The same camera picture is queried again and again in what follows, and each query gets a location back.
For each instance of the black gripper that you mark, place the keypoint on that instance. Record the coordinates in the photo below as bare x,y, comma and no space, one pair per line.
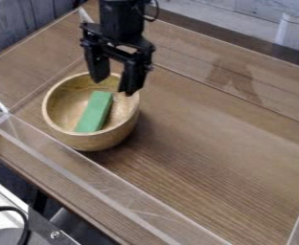
115,38

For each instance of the green rectangular block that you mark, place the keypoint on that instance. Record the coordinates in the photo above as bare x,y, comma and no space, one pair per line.
94,115

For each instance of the brown wooden bowl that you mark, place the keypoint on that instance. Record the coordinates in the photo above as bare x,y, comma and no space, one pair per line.
63,106

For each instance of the white container in background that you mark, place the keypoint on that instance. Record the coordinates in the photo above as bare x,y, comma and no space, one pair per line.
288,32

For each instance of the clear acrylic barrier wall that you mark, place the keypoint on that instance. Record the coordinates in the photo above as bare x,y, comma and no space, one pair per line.
208,173

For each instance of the metal bracket with screw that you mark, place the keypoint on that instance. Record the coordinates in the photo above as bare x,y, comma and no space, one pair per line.
44,233

